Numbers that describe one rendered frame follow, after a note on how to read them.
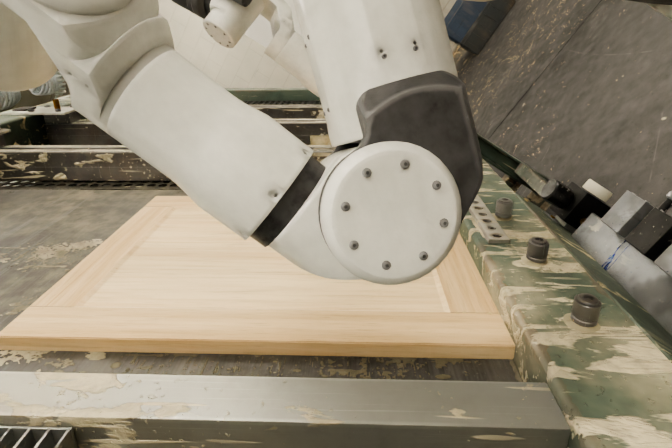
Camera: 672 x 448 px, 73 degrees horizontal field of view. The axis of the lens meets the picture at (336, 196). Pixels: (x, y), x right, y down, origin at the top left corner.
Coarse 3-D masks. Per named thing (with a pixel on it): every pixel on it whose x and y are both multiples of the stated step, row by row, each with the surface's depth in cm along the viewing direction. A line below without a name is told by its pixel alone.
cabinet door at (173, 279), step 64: (128, 256) 68; (192, 256) 68; (256, 256) 67; (448, 256) 66; (64, 320) 53; (128, 320) 53; (192, 320) 52; (256, 320) 52; (320, 320) 52; (384, 320) 52; (448, 320) 52
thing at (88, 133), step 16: (64, 80) 133; (0, 112) 131; (16, 112) 131; (32, 112) 130; (48, 112) 130; (64, 112) 130; (48, 128) 134; (64, 128) 134; (80, 128) 134; (96, 128) 133; (288, 128) 131; (304, 128) 131; (320, 128) 131; (64, 144) 135; (80, 144) 135; (96, 144) 135; (112, 144) 135
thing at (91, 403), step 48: (0, 384) 41; (48, 384) 40; (96, 384) 40; (144, 384) 40; (192, 384) 40; (240, 384) 40; (288, 384) 40; (336, 384) 40; (384, 384) 40; (432, 384) 40; (480, 384) 40; (528, 384) 40; (96, 432) 38; (144, 432) 37; (192, 432) 37; (240, 432) 37; (288, 432) 37; (336, 432) 37; (384, 432) 36; (432, 432) 36; (480, 432) 36; (528, 432) 36
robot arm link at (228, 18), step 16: (192, 0) 79; (208, 0) 79; (224, 0) 77; (240, 0) 74; (256, 0) 79; (208, 16) 77; (224, 16) 77; (240, 16) 78; (256, 16) 81; (208, 32) 81; (224, 32) 77; (240, 32) 79
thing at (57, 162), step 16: (0, 128) 109; (0, 144) 107; (0, 160) 104; (16, 160) 104; (32, 160) 104; (48, 160) 104; (64, 160) 104; (80, 160) 104; (96, 160) 104; (112, 160) 103; (128, 160) 103; (144, 160) 103; (320, 160) 101; (0, 176) 106; (16, 176) 106; (32, 176) 106; (48, 176) 105; (64, 176) 105; (80, 176) 105; (96, 176) 105; (112, 176) 105; (128, 176) 105; (144, 176) 104; (160, 176) 104
